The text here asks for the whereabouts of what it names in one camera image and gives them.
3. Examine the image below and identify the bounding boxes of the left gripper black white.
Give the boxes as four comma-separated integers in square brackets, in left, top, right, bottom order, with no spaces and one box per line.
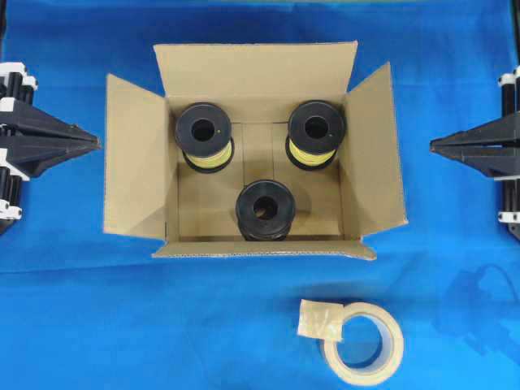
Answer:
[0,62,102,235]

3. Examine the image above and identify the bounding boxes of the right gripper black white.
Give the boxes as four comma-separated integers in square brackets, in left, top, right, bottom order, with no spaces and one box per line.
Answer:
[430,67,519,240]

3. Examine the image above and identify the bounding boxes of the brown cardboard box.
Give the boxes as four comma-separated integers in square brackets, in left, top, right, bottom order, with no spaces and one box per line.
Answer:
[104,42,407,260]

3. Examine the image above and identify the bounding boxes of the blue table cloth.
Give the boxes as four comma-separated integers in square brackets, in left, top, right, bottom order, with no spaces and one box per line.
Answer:
[1,1,519,389]

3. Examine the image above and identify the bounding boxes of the beige packing tape roll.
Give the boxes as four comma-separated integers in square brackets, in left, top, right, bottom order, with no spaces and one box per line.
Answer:
[297,300,405,387]

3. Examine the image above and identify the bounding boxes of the left yellow wire spool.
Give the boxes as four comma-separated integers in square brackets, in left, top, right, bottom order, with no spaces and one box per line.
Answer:
[174,102,235,174]

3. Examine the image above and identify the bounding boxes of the yellow wire spool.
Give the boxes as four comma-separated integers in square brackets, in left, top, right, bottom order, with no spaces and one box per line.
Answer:
[174,102,235,174]
[285,100,347,171]

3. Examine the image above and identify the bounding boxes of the right yellow wire spool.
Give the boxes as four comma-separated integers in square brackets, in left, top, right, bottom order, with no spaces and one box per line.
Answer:
[285,100,347,171]

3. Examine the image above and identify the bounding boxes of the black wire spool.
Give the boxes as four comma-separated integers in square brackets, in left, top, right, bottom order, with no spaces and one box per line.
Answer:
[235,180,296,241]

